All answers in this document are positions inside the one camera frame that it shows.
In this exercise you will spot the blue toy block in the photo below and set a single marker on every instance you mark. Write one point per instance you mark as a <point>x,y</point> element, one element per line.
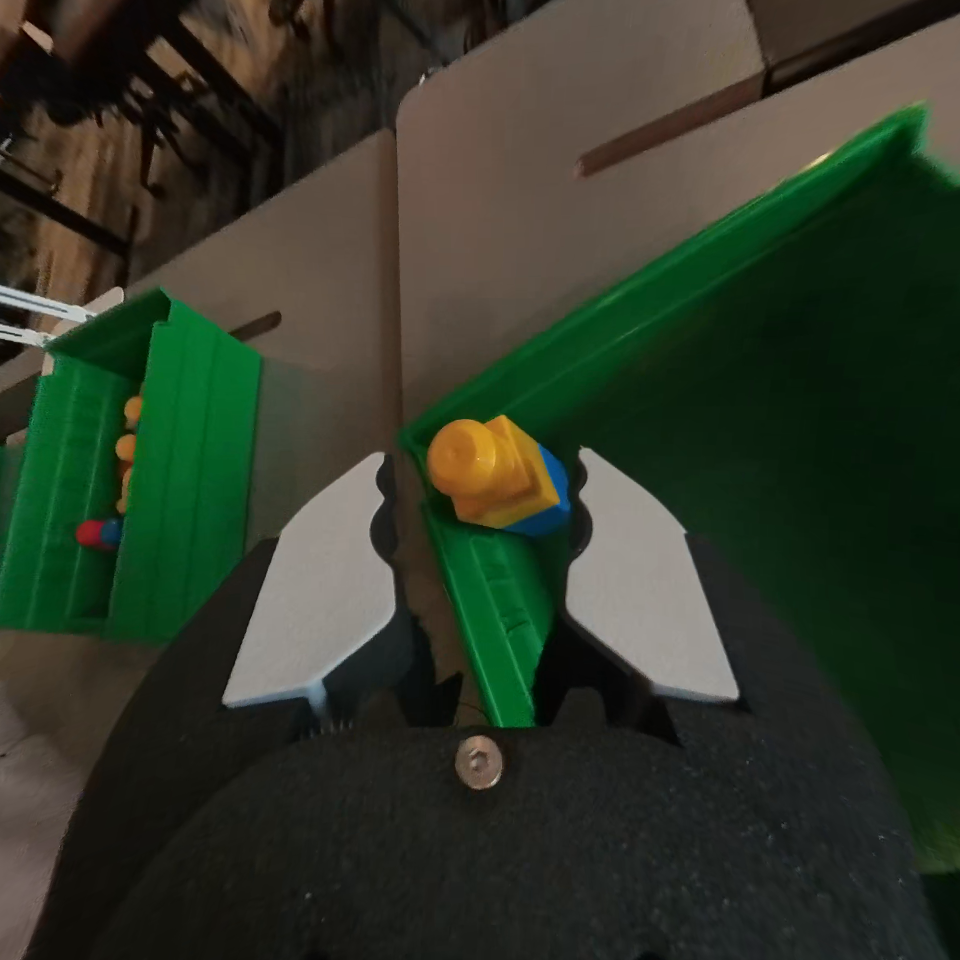
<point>556,487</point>

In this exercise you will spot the red toy block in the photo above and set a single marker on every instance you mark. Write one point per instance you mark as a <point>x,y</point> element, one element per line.
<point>90,535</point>

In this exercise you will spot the wooden desk black legs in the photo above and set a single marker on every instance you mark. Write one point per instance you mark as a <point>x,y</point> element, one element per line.
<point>217,105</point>

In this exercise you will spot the white metal sheet stand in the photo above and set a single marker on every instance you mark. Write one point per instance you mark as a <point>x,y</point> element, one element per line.
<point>37,315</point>

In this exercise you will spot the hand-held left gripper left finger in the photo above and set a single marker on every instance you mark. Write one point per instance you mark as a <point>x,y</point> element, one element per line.
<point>315,600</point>

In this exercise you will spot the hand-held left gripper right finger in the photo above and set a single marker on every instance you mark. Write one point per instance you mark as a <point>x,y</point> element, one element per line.
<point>645,600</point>

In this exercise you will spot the green plastic bin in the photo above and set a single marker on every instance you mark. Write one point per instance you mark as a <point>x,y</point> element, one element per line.
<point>750,450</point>
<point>187,487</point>

